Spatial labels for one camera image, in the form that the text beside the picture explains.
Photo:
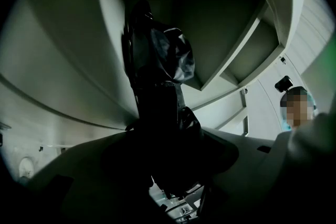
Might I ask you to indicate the person's head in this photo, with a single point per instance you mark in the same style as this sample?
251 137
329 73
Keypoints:
296 110

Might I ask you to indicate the person's left forearm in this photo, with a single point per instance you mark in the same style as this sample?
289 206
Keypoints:
315 144

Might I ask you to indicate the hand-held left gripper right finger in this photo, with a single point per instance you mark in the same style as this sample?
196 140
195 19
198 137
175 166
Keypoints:
207 154

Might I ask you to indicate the black head-mounted camera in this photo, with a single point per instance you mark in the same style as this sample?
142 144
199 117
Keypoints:
284 84

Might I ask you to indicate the black umbrella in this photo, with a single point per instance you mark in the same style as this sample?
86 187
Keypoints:
170 55

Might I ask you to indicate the white round wall fixture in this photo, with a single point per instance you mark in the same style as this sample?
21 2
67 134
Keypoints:
26 166

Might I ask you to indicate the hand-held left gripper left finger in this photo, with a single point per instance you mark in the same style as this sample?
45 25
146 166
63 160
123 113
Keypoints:
132 86

